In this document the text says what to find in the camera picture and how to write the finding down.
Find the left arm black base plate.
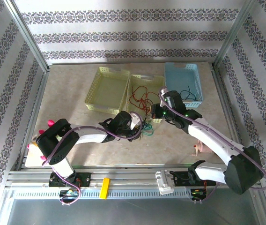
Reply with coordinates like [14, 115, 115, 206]
[48, 172, 92, 188]

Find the pale pink figurine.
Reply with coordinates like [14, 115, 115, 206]
[190, 140, 212, 157]

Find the yellow plastic clip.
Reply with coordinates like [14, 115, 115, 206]
[99, 178, 111, 200]

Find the aluminium frame rail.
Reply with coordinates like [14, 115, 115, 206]
[5, 165, 261, 188]

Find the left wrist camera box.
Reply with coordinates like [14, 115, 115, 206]
[129, 111, 143, 130]

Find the grey metal panel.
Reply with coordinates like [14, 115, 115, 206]
[6, 198, 261, 225]

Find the grey slotted cable duct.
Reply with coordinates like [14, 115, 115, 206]
[12, 188, 253, 200]

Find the white plastic bracket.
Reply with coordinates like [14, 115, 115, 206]
[155, 170, 175, 195]

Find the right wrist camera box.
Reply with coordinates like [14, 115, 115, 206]
[159, 87, 172, 107]

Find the red cable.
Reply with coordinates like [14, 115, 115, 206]
[129, 85, 161, 118]

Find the yellow perforated plastic basket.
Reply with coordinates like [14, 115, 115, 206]
[126, 74, 166, 124]
[84, 67, 131, 115]

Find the small circuit board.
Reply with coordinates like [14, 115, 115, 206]
[190, 188, 208, 200]
[59, 189, 80, 199]

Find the aluminium side rail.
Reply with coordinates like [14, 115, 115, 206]
[210, 67, 253, 170]
[15, 67, 52, 171]

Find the pink and green toy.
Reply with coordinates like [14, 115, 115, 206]
[27, 119, 56, 161]

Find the black cable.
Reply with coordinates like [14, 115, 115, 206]
[179, 85, 198, 102]

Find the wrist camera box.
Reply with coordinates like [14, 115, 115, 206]
[129, 111, 143, 130]
[159, 87, 172, 107]

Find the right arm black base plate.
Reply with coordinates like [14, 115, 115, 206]
[169, 170, 217, 188]

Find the aluminium frame post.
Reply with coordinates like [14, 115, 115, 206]
[3, 0, 51, 72]
[212, 0, 260, 69]

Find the blue perforated plastic basket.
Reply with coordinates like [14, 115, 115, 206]
[164, 62, 204, 108]

